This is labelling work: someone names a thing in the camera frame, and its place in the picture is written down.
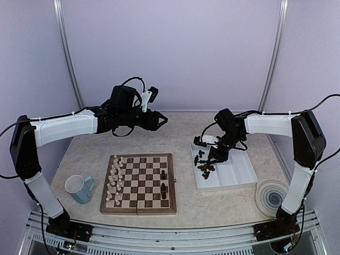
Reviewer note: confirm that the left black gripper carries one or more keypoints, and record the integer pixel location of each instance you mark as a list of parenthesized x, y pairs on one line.
[(150, 122)]

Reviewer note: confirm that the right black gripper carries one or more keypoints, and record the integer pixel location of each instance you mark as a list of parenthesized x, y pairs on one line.
[(221, 156)]

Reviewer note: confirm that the white plastic tray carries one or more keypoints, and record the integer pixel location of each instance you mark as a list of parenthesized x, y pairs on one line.
[(235, 173)]

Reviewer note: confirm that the wooden chess board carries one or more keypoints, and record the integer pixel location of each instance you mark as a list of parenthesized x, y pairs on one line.
[(141, 192)]

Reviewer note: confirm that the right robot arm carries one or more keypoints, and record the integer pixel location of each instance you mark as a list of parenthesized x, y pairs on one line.
[(308, 142)]

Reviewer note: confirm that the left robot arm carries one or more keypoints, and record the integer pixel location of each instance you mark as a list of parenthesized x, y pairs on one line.
[(38, 144)]

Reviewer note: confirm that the pile of dark chess pieces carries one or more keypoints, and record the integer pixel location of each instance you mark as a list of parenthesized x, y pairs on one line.
[(204, 165)]

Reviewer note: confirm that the white chess pieces row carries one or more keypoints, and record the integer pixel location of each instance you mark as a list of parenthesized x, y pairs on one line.
[(114, 182)]

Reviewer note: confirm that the grey spiral coaster plate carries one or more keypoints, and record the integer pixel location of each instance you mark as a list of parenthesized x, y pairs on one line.
[(269, 196)]

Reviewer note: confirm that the light blue mug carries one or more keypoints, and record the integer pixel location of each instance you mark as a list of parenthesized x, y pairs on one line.
[(80, 188)]

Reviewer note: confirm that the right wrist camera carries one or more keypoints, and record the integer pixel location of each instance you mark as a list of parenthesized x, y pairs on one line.
[(206, 140)]

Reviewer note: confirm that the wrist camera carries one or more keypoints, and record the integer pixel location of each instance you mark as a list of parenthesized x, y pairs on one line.
[(206, 140), (148, 97)]

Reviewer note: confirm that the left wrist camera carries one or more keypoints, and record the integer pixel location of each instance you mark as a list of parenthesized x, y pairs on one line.
[(148, 97)]

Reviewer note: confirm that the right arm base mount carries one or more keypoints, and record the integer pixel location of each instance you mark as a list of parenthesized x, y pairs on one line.
[(275, 228)]

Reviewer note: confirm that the aluminium front rail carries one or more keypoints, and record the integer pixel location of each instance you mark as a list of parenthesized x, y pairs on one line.
[(237, 239)]

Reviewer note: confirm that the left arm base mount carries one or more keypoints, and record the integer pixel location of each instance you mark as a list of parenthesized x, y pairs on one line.
[(71, 230)]

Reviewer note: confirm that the left aluminium corner post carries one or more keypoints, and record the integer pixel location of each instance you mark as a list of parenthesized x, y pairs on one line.
[(58, 9)]

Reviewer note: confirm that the aluminium corner post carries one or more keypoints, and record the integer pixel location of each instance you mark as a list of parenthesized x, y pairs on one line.
[(275, 54), (58, 9)]

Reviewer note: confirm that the right aluminium corner post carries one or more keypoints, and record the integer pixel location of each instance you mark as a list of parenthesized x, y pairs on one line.
[(275, 54)]

